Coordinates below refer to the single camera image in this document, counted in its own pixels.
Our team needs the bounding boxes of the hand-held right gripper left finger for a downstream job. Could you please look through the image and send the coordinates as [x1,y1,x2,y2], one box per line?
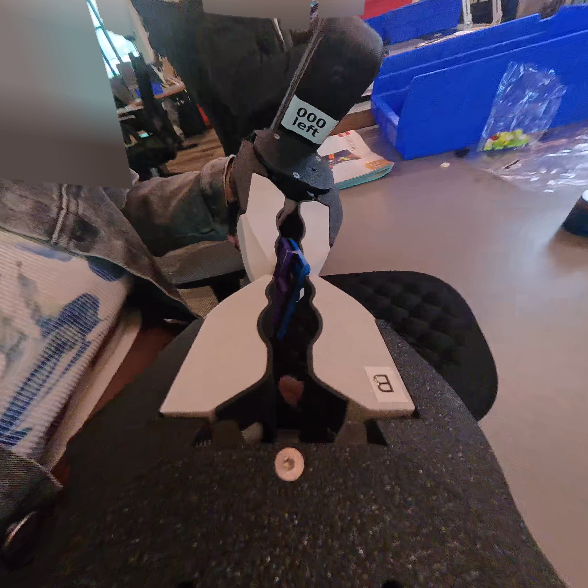
[159,276,277,422]

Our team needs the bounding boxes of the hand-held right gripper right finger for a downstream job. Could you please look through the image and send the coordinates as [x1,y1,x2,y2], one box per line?
[303,276,417,420]

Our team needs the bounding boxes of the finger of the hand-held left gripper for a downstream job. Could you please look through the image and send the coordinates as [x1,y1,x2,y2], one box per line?
[240,175,288,283]
[294,199,334,277]

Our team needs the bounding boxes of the blue and purple brick assembly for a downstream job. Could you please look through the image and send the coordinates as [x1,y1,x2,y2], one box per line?
[272,236,311,341]

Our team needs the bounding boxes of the person's right hand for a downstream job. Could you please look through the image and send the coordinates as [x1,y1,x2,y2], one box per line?
[279,374,305,407]

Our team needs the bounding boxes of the brick instruction booklet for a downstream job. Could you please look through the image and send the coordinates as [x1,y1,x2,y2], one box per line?
[317,131,396,190]

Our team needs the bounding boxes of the grey mesh office chair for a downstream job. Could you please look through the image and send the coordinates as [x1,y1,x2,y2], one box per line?
[156,248,245,318]

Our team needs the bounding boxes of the black quilted wrist rest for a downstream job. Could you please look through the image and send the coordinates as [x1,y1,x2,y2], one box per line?
[322,271,499,421]

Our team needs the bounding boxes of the person's brown trousers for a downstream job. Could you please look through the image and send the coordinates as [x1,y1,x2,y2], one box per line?
[48,315,203,483]

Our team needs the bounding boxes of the black office chair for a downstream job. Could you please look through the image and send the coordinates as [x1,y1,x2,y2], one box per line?
[126,53,184,180]

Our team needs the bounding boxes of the blue storage bin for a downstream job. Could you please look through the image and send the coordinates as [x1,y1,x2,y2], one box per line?
[371,6,588,161]
[360,0,465,46]

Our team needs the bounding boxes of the person's patterned shirt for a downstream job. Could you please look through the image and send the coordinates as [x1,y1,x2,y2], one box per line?
[0,230,134,465]

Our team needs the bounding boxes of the person's denim jacket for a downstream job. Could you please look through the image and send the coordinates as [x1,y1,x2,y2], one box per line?
[0,181,203,568]

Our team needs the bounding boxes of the clear plastic bag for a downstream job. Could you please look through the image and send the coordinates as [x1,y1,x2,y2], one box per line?
[478,62,588,194]

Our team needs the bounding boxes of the dark blue brick game console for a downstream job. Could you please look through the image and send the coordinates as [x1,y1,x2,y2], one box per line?
[563,193,588,237]

